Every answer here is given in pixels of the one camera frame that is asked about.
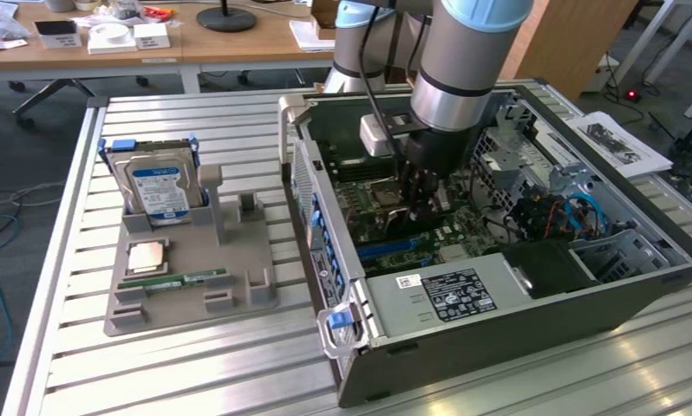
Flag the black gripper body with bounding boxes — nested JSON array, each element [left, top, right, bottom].
[[402, 126, 474, 177]]

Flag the graphics card with black fan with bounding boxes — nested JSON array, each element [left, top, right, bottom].
[[379, 190, 456, 238]]

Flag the metal drive cage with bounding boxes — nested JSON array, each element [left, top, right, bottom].
[[466, 101, 599, 218]]

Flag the CPU socket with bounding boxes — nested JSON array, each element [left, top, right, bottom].
[[366, 178, 408, 211]]

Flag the black RAM slot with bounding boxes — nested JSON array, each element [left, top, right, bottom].
[[331, 160, 394, 173], [333, 169, 396, 183]]

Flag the green motherboard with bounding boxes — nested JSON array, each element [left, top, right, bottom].
[[316, 145, 500, 278]]

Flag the blue expansion slot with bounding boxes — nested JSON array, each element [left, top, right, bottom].
[[355, 236, 426, 261]]

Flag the printed paper stack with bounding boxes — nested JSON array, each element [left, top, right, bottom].
[[563, 110, 675, 179]]

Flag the wooden cabinet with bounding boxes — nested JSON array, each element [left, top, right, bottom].
[[495, 0, 642, 100]]

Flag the white papers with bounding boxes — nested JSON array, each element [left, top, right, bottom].
[[288, 19, 339, 53]]

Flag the white floor box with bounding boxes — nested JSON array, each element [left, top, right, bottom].
[[586, 52, 623, 94]]

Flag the brown cardboard box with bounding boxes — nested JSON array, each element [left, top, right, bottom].
[[309, 0, 341, 30]]

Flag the grey power supply with label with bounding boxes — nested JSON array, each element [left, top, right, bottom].
[[360, 253, 532, 340]]

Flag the metal disk bay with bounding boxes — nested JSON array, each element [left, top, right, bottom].
[[569, 228, 670, 283]]

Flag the blue case latch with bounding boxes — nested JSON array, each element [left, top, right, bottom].
[[325, 311, 353, 333]]

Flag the open grey PC case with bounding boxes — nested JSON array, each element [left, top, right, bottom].
[[276, 77, 692, 409]]

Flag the black lamp base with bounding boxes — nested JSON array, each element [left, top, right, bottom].
[[195, 0, 259, 33]]

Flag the hard disk with blue label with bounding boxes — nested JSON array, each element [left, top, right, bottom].
[[98, 133, 207, 229]]

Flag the grey parts rack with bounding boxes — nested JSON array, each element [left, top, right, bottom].
[[102, 162, 280, 338]]

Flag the small white box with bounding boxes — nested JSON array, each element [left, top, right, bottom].
[[132, 22, 170, 51]]

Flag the CPU chip with metal lid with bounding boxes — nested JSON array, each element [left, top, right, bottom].
[[125, 239, 168, 275]]

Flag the green RAM stick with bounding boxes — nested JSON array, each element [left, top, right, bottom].
[[116, 268, 231, 290]]

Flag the red plastic item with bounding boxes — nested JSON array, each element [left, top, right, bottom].
[[141, 3, 173, 23]]

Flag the flat white box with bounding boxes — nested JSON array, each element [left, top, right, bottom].
[[85, 36, 138, 55]]

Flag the white tape roll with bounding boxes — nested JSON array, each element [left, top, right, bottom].
[[89, 23, 130, 44]]

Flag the clear bag with dark parts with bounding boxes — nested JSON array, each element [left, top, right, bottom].
[[110, 0, 144, 21]]

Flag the white box with black top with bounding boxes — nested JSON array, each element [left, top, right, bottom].
[[32, 19, 82, 49]]

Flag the wooden desk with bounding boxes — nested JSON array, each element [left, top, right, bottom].
[[0, 0, 500, 83]]

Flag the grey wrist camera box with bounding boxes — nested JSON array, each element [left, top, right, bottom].
[[357, 113, 419, 158]]

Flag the black power wire bundle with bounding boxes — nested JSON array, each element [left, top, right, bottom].
[[506, 194, 566, 242]]

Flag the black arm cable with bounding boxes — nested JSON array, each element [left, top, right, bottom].
[[359, 0, 428, 159]]

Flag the red wire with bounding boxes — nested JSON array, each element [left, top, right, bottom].
[[541, 201, 558, 237]]

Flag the blue wire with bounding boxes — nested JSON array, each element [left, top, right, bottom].
[[557, 193, 609, 238]]

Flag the white table frame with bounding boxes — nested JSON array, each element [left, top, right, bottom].
[[610, 0, 692, 119]]

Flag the white floor cable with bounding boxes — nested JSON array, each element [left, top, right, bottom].
[[0, 180, 64, 208]]

